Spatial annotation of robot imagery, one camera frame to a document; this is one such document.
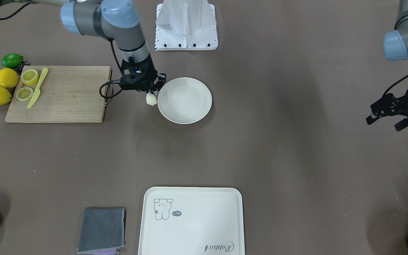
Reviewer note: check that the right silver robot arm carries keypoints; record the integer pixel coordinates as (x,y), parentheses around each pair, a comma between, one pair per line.
(118,22)

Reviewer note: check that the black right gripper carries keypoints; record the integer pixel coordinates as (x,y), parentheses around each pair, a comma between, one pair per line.
(151,72)

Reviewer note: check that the lemon half slice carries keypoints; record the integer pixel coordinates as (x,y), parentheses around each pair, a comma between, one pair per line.
(24,93)
(30,77)

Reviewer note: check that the cream round plate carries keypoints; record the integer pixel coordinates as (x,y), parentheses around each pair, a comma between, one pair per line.
(184,100)

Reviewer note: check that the yellow plastic knife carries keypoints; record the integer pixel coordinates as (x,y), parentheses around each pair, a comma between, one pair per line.
(37,90)

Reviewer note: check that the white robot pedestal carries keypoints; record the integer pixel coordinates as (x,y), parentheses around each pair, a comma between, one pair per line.
(185,25)

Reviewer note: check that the green lime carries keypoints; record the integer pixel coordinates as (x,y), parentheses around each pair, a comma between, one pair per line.
(12,60)

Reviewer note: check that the wooden cutting board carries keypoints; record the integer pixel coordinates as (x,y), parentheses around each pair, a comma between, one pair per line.
(69,94)

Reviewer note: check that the grey folded cloth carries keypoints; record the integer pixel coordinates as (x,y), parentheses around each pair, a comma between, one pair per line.
(102,231)

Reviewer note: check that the cream rectangular tray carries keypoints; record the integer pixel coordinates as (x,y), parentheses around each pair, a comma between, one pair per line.
(192,221)

